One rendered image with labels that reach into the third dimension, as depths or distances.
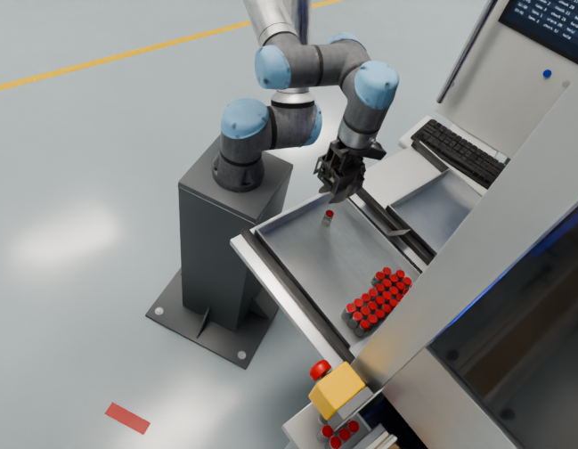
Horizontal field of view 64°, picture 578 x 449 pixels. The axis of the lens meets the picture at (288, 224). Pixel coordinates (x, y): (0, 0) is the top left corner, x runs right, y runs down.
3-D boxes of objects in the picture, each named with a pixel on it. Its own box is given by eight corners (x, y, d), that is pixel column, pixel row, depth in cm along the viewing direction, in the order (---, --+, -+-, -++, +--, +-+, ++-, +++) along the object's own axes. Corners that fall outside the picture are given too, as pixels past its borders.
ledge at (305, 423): (378, 448, 89) (381, 445, 87) (328, 494, 83) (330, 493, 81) (330, 387, 94) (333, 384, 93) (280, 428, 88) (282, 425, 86)
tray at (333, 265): (425, 292, 109) (431, 285, 106) (345, 351, 97) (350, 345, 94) (333, 195, 123) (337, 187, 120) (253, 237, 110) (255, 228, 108)
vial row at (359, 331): (413, 298, 107) (421, 289, 104) (358, 339, 99) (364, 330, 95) (406, 291, 108) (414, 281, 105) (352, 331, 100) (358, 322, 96)
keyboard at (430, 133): (533, 186, 149) (537, 182, 147) (516, 209, 142) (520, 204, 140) (429, 120, 161) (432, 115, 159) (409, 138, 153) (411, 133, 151)
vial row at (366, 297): (400, 284, 109) (407, 274, 105) (345, 322, 101) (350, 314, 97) (394, 277, 110) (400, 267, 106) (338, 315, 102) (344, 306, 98)
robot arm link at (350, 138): (362, 103, 91) (390, 128, 88) (355, 120, 95) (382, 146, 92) (334, 115, 88) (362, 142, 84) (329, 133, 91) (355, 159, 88)
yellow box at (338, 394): (362, 405, 83) (374, 394, 77) (332, 430, 80) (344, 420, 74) (335, 371, 86) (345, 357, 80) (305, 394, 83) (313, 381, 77)
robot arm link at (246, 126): (215, 134, 127) (216, 94, 117) (261, 130, 132) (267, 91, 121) (224, 166, 121) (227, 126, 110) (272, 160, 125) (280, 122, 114)
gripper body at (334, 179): (311, 175, 100) (324, 134, 90) (339, 160, 104) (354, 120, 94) (334, 199, 97) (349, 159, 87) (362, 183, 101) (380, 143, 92)
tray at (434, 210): (539, 261, 121) (548, 254, 118) (482, 311, 109) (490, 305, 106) (443, 176, 134) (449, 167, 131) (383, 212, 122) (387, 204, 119)
